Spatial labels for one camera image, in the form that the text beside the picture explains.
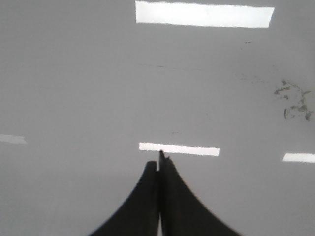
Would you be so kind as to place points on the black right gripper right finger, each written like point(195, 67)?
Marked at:
point(182, 214)

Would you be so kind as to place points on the white whiteboard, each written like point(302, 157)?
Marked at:
point(82, 84)

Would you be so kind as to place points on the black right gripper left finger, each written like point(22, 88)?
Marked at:
point(139, 214)

